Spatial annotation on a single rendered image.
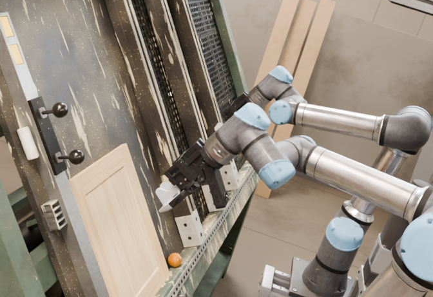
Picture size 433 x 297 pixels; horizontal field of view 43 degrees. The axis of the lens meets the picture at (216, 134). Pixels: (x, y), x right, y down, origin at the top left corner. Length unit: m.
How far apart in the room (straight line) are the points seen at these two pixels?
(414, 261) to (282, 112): 0.80
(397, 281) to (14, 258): 0.80
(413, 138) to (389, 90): 3.55
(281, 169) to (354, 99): 4.08
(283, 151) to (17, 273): 0.64
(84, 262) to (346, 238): 0.81
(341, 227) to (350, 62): 3.45
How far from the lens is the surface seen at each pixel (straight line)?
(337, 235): 1.83
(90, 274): 1.55
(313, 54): 4.85
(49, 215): 1.47
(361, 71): 5.22
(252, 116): 1.23
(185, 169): 1.31
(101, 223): 1.66
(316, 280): 1.90
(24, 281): 1.33
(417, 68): 5.26
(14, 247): 1.31
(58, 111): 1.35
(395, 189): 1.26
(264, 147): 1.23
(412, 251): 1.10
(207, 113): 2.57
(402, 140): 1.72
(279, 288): 1.93
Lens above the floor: 2.04
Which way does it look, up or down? 20 degrees down
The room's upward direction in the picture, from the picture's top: 17 degrees clockwise
